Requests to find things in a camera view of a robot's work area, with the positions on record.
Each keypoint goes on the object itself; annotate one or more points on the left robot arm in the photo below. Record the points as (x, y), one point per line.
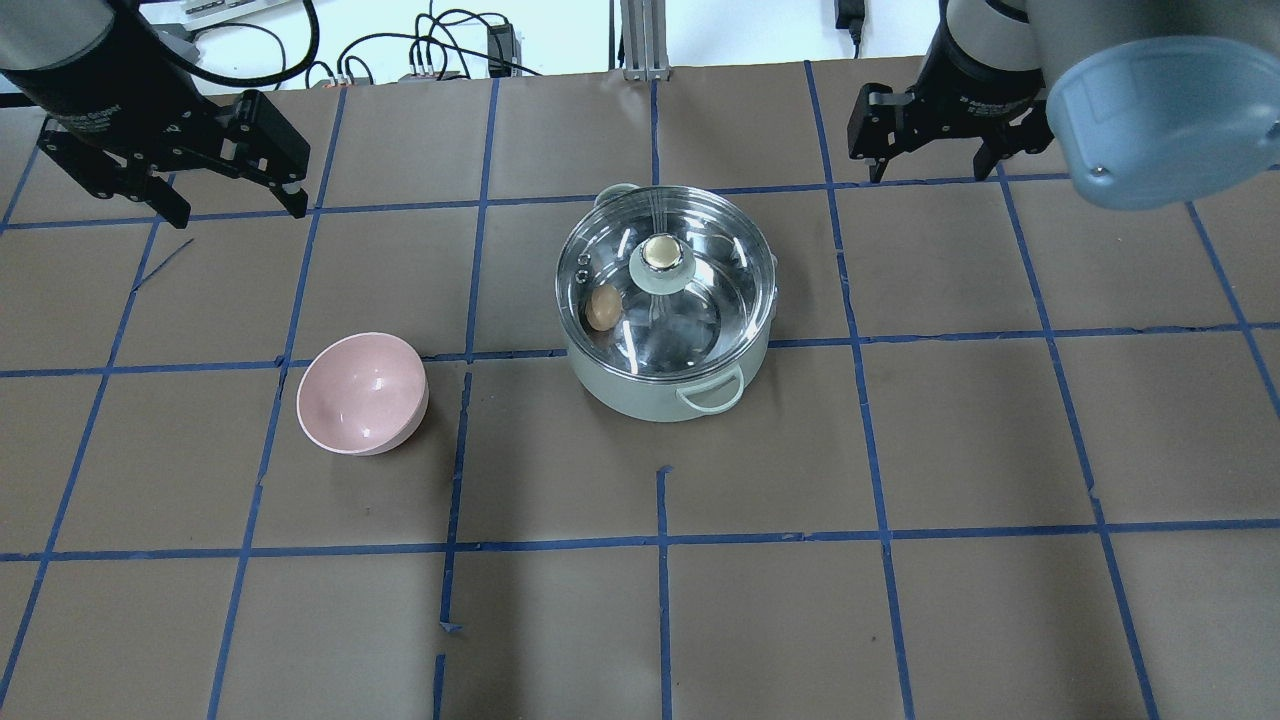
(33, 33)

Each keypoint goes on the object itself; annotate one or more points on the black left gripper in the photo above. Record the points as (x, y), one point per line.
(112, 108)

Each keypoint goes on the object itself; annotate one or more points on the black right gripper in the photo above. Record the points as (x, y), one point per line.
(978, 88)

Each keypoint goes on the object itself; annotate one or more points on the pink bowl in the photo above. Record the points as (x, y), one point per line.
(363, 395)

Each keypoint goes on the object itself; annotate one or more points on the light green steel pot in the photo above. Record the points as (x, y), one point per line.
(665, 390)

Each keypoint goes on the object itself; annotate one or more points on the aluminium frame post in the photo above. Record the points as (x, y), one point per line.
(643, 33)

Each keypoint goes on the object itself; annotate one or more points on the brown egg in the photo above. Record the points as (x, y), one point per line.
(603, 310)

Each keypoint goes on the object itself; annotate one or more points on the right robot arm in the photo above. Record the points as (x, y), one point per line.
(1150, 102)

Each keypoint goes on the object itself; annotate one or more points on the glass pot lid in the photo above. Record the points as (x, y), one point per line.
(665, 290)

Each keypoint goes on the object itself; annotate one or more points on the black adapter behind post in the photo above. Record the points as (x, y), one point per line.
(851, 15)

